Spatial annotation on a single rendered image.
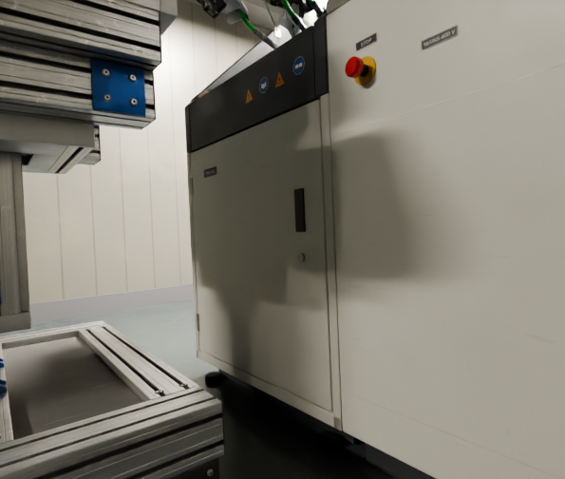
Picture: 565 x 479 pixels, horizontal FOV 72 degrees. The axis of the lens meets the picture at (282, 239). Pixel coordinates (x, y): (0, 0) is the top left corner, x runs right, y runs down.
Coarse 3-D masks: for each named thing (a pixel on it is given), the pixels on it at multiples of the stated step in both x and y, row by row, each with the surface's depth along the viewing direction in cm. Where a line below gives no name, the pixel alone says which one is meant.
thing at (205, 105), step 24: (288, 48) 92; (312, 48) 85; (240, 72) 108; (264, 72) 99; (288, 72) 92; (312, 72) 85; (216, 96) 119; (240, 96) 108; (264, 96) 100; (288, 96) 92; (312, 96) 86; (192, 120) 132; (216, 120) 120; (240, 120) 109; (264, 120) 101; (192, 144) 133
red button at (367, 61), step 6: (348, 60) 72; (354, 60) 71; (360, 60) 71; (366, 60) 74; (372, 60) 72; (348, 66) 72; (354, 66) 71; (360, 66) 71; (366, 66) 73; (372, 66) 72; (348, 72) 72; (354, 72) 72; (360, 72) 72; (366, 72) 73; (372, 72) 72; (354, 78) 76; (360, 78) 75; (366, 78) 74; (360, 84) 75; (366, 84) 74
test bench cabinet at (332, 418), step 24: (192, 216) 136; (192, 240) 137; (192, 264) 138; (336, 288) 83; (336, 312) 83; (336, 336) 83; (216, 360) 127; (336, 360) 84; (264, 384) 106; (336, 384) 84; (288, 408) 109; (312, 408) 91; (336, 408) 84; (336, 432) 95
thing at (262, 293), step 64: (256, 128) 103; (320, 128) 85; (192, 192) 134; (256, 192) 104; (320, 192) 85; (256, 256) 106; (320, 256) 86; (256, 320) 107; (320, 320) 87; (320, 384) 88
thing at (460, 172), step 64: (384, 0) 70; (448, 0) 61; (512, 0) 54; (384, 64) 71; (448, 64) 61; (512, 64) 54; (384, 128) 71; (448, 128) 62; (512, 128) 54; (384, 192) 72; (448, 192) 62; (512, 192) 55; (384, 256) 73; (448, 256) 63; (512, 256) 55; (384, 320) 73; (448, 320) 63; (512, 320) 56; (384, 384) 74; (448, 384) 64; (512, 384) 56; (384, 448) 75; (448, 448) 64; (512, 448) 56
